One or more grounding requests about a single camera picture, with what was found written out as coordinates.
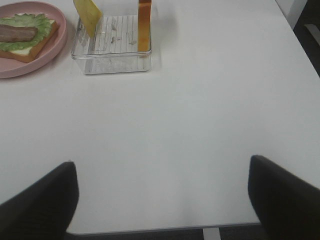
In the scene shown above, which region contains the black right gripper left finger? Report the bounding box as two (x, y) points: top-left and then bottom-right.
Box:
(0, 161), (79, 240)

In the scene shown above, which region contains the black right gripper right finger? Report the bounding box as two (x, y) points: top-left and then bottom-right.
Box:
(247, 155), (320, 240)

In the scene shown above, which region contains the bread slice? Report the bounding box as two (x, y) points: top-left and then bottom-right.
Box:
(137, 0), (152, 54)
(0, 19), (59, 63)

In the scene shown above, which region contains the curved bacon strip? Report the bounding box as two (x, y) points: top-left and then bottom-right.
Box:
(0, 24), (38, 43)

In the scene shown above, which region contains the green lettuce leaf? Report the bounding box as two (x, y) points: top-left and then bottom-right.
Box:
(0, 13), (56, 52)

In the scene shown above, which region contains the pink plate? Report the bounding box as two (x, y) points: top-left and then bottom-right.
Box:
(0, 1), (67, 79)

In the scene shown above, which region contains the clear plastic right tray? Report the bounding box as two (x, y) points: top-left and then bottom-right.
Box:
(71, 15), (152, 75)

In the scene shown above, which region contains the dark chair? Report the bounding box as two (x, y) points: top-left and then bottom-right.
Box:
(293, 0), (320, 75)

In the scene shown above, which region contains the yellow cheese slice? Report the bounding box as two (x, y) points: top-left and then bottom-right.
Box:
(73, 0), (103, 38)

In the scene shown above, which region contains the upright bread slice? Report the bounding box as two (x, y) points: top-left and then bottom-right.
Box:
(137, 0), (152, 54)

